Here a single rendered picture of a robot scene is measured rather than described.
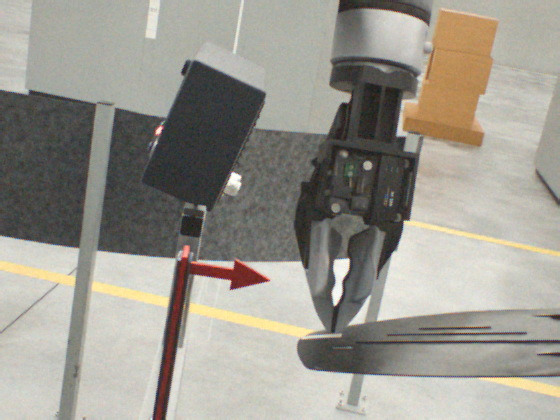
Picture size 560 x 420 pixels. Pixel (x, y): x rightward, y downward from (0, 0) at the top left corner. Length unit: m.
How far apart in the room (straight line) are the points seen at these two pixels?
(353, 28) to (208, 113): 0.51
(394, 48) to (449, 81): 7.94
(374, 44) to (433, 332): 0.23
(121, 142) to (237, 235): 0.43
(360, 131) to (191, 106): 0.53
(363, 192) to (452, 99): 7.99
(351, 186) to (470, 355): 0.15
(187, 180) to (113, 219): 1.19
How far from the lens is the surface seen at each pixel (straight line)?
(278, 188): 2.42
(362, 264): 0.69
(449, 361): 0.62
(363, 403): 3.00
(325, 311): 0.70
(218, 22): 6.63
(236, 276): 0.60
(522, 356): 0.64
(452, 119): 8.66
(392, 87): 0.64
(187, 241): 1.15
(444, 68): 8.58
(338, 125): 0.70
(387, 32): 0.66
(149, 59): 6.79
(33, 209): 2.39
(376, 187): 0.64
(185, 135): 1.16
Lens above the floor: 1.40
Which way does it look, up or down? 16 degrees down
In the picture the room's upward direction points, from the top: 11 degrees clockwise
